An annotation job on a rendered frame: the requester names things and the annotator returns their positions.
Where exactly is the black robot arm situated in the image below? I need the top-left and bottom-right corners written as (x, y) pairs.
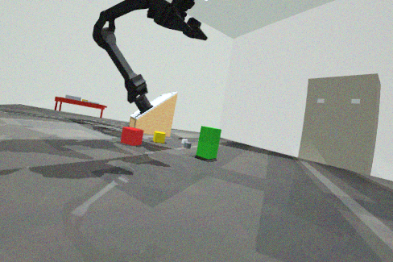
top-left (93, 0), bottom-right (195, 114)

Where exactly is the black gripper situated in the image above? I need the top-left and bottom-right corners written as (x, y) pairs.
top-left (153, 0), bottom-right (208, 40)

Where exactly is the red block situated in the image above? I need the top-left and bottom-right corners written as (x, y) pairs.
top-left (121, 127), bottom-right (144, 146)

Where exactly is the green block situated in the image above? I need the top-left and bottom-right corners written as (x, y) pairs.
top-left (199, 126), bottom-right (221, 144)
top-left (196, 141), bottom-right (219, 159)

